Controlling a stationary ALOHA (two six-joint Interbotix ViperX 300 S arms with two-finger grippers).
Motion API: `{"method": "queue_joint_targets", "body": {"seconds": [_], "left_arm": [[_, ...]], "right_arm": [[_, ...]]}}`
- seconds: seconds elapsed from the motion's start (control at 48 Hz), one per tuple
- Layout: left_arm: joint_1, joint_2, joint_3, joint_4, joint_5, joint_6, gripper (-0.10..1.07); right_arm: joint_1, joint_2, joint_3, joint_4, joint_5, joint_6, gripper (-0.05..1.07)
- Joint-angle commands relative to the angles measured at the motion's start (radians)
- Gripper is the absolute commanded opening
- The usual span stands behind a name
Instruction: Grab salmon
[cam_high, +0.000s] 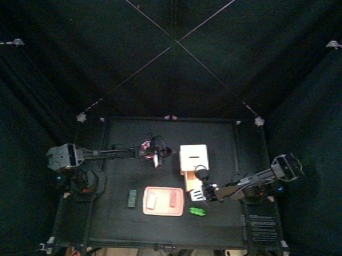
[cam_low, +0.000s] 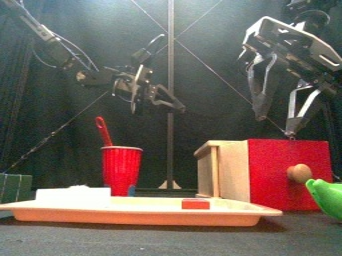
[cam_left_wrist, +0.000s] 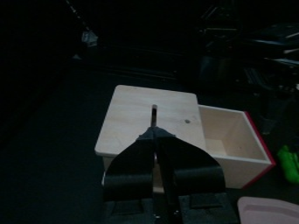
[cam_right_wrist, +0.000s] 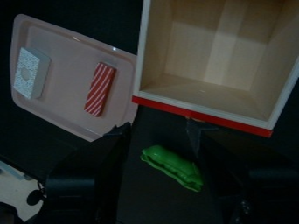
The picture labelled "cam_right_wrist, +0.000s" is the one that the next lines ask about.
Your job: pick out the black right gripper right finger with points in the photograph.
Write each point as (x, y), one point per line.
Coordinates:
(248, 175)

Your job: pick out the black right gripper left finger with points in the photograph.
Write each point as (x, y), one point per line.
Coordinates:
(89, 172)

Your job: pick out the red white striped salmon piece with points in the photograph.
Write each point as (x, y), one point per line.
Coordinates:
(99, 89)

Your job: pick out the green toy pea pod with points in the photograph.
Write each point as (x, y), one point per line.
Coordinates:
(173, 167)

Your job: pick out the pink plastic tray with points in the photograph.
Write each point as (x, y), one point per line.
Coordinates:
(69, 84)

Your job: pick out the wooden box with red edge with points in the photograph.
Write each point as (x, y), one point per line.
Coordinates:
(217, 58)

